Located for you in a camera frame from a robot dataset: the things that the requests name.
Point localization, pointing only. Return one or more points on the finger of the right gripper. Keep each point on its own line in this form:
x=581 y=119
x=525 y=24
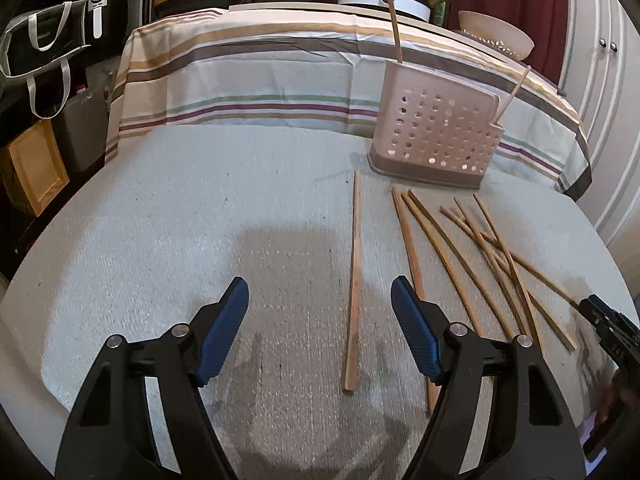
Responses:
x=595 y=309

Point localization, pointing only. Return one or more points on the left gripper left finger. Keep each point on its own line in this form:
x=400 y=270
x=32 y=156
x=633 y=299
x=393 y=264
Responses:
x=139 y=413

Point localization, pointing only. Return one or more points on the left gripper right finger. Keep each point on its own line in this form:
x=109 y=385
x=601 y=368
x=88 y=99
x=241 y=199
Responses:
x=530 y=433

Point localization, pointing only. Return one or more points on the lone wooden chopstick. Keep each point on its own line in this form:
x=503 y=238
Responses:
x=352 y=343

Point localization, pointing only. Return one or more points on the person right hand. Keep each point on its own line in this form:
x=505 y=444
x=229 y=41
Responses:
x=609 y=397

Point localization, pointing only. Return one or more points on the white cabinet doors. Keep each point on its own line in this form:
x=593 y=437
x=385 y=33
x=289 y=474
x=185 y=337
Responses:
x=600 y=77

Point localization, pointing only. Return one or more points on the pink perforated utensil holder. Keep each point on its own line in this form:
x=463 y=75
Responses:
x=434 y=128

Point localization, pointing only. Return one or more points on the wooden board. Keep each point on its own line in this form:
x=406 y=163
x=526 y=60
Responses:
x=32 y=169

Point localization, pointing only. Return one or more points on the white bowl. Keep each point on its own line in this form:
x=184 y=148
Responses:
x=498 y=34

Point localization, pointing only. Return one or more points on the green oil bottle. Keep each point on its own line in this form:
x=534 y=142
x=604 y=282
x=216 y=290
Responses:
x=439 y=13

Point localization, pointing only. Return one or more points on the white induction cooker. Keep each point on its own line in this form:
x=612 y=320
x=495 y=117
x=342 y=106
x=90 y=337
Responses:
x=412 y=8

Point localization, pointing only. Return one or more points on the striped tablecloth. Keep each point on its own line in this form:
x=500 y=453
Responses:
x=317 y=69

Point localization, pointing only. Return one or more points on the black air fryer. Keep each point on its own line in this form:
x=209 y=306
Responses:
x=106 y=19

